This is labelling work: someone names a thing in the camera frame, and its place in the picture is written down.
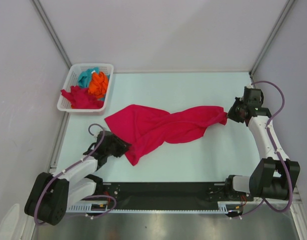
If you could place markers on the orange t shirt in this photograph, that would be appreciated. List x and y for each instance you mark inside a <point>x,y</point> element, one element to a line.
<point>98,92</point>

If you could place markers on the teal t shirt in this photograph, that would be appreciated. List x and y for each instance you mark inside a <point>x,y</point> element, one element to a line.
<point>86,77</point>

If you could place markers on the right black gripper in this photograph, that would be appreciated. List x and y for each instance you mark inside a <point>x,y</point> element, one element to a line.
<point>231,114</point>

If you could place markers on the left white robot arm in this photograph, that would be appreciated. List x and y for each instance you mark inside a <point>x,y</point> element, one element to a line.
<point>53,193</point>

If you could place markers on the red t shirt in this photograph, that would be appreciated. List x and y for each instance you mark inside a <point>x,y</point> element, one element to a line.
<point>79,98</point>
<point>147,128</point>

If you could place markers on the right aluminium frame post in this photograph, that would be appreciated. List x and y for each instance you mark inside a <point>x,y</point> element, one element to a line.
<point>282,17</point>

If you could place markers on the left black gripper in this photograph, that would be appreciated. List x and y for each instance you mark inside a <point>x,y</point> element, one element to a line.
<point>122,147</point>

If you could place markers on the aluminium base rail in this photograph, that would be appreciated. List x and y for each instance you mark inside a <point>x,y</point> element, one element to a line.
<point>296,198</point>

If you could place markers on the aluminium frame post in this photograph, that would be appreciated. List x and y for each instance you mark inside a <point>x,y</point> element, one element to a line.
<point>282,17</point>
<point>43,16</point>

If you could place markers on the left aluminium frame post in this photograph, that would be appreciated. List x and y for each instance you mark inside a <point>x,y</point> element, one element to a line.
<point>43,16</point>

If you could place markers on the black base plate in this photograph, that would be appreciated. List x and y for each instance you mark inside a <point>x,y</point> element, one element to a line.
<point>171,192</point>

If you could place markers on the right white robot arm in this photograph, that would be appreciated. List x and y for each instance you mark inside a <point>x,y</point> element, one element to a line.
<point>275,176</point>

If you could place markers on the slotted cable duct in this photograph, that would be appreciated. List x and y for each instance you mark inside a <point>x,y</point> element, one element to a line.
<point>164,207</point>

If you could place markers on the white plastic laundry basket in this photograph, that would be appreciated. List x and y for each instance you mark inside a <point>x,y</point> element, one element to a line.
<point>64,105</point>

